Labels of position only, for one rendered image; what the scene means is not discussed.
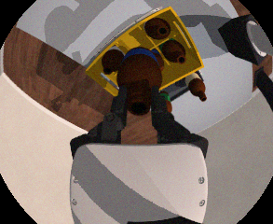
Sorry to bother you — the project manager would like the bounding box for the brown bottle with cream label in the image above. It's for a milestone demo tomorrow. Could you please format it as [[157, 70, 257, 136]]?
[[184, 72, 207, 102]]

